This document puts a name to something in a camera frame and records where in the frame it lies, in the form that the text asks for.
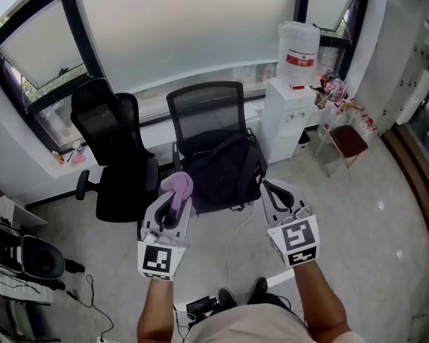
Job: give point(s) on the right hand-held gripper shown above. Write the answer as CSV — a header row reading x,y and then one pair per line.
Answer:
x,y
298,239

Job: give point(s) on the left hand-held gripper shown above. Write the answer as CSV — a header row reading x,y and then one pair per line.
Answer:
x,y
161,259

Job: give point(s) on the purple cloth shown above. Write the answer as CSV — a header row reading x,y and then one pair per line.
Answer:
x,y
178,186

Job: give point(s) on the black mesh office chair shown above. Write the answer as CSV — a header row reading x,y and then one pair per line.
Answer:
x,y
203,109

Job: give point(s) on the person's left forearm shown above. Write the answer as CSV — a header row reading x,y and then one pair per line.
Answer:
x,y
157,309

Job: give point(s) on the person's right forearm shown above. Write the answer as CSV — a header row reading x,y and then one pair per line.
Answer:
x,y
320,298

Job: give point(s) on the pink cloth item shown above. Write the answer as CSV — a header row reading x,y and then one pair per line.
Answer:
x,y
78,159

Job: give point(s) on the small black bin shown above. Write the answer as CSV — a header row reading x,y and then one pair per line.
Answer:
x,y
304,139

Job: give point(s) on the black backpack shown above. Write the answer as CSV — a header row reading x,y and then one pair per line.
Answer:
x,y
221,166

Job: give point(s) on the white water dispenser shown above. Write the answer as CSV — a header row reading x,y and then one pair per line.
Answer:
x,y
286,123

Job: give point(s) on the black high-back office chair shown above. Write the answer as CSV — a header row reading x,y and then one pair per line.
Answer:
x,y
118,145

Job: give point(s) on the brown seat folding chair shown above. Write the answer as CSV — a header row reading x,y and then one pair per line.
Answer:
x,y
346,139

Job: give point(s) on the person's right black shoe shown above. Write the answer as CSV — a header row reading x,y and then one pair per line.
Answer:
x,y
259,288

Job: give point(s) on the person's black shoe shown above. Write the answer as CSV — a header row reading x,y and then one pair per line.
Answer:
x,y
227,298
259,288

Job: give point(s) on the small printed packet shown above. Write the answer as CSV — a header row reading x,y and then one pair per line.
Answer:
x,y
258,110

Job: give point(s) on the black box device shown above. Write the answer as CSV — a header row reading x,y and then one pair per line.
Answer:
x,y
200,306

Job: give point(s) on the person's left black shoe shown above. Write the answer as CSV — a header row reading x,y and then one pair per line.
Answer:
x,y
227,298

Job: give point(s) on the black boots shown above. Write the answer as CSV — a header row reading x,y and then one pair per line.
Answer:
x,y
74,266

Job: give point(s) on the pile of clear plastic bottles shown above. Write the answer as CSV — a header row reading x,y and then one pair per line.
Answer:
x,y
364,123

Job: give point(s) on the small orange bottle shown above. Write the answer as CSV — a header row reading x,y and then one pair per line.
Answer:
x,y
58,158

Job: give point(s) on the person's beige shirt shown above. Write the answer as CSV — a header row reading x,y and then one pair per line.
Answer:
x,y
254,325

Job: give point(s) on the clear bag with items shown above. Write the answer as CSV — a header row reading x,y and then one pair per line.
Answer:
x,y
334,86

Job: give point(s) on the white power strip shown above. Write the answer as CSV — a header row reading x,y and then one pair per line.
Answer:
x,y
107,340

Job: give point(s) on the white shelf unit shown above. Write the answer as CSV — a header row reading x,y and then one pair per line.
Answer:
x,y
18,213

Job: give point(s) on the clear water jug red label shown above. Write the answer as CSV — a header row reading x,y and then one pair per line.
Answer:
x,y
298,45

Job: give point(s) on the white locker cabinet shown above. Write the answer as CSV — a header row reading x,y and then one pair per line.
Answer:
x,y
407,66

